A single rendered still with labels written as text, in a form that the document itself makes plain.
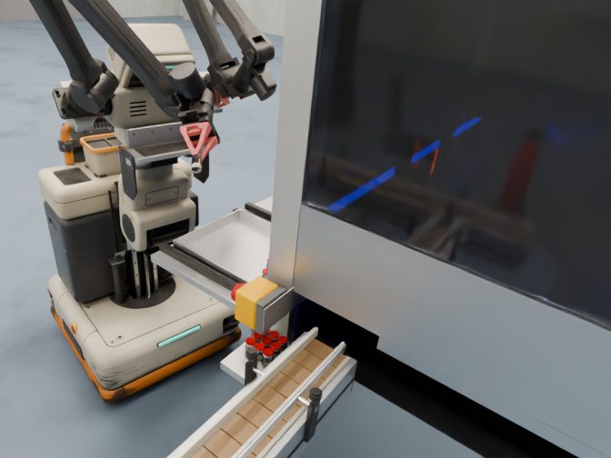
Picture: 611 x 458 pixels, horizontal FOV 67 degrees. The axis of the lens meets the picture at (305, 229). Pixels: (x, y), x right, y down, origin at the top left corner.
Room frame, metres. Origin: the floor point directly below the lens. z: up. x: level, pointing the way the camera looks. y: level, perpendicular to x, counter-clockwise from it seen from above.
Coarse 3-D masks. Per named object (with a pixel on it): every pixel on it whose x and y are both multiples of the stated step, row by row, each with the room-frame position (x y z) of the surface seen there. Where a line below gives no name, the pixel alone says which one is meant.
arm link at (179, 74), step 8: (184, 64) 1.07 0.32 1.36; (192, 64) 1.07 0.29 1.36; (176, 72) 1.05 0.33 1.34; (184, 72) 1.05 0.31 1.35; (192, 72) 1.04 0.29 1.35; (168, 80) 1.06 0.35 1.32; (176, 80) 1.03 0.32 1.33; (184, 80) 1.03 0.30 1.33; (192, 80) 1.04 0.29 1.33; (200, 80) 1.06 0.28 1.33; (176, 88) 1.07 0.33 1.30; (184, 88) 1.04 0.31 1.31; (192, 88) 1.04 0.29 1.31; (200, 88) 1.06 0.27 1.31; (176, 96) 1.07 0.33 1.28; (184, 96) 1.09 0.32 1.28; (192, 96) 1.05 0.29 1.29; (184, 104) 1.09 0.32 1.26; (168, 112) 1.09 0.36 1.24; (176, 112) 1.08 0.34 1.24
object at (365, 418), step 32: (384, 384) 0.64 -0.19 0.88; (352, 416) 0.64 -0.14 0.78; (384, 416) 0.60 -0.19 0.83; (416, 416) 0.58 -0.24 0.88; (448, 416) 0.58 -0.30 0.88; (320, 448) 0.67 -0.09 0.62; (352, 448) 0.63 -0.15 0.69; (384, 448) 0.60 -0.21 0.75; (416, 448) 0.56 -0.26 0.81; (448, 448) 0.54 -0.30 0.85; (480, 448) 0.52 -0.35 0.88; (512, 448) 0.53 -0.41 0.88
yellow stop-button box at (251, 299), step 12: (240, 288) 0.70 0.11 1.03; (252, 288) 0.71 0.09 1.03; (264, 288) 0.71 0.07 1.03; (276, 288) 0.72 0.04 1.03; (240, 300) 0.69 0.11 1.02; (252, 300) 0.67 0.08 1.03; (264, 300) 0.68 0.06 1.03; (240, 312) 0.69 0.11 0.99; (252, 312) 0.67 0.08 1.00; (252, 324) 0.67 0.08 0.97
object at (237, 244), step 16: (208, 224) 1.12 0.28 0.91; (224, 224) 1.18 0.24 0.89; (240, 224) 1.20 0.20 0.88; (256, 224) 1.20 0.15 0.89; (176, 240) 1.03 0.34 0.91; (192, 240) 1.07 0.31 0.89; (208, 240) 1.09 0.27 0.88; (224, 240) 1.10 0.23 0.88; (240, 240) 1.11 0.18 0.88; (256, 240) 1.12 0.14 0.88; (192, 256) 0.98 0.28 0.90; (208, 256) 1.01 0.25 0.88; (224, 256) 1.02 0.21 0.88; (240, 256) 1.03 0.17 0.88; (256, 256) 1.04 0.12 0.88; (224, 272) 0.92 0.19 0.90; (240, 272) 0.96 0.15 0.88; (256, 272) 0.97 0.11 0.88
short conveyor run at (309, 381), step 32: (256, 352) 0.58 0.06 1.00; (288, 352) 0.61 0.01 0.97; (320, 352) 0.66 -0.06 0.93; (256, 384) 0.53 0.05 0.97; (288, 384) 0.57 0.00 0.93; (320, 384) 0.58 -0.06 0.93; (352, 384) 0.64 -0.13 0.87; (224, 416) 0.46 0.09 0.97; (256, 416) 0.50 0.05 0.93; (288, 416) 0.51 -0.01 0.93; (320, 416) 0.54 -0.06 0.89; (192, 448) 0.41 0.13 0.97; (224, 448) 0.44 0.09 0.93; (256, 448) 0.44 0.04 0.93; (288, 448) 0.46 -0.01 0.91
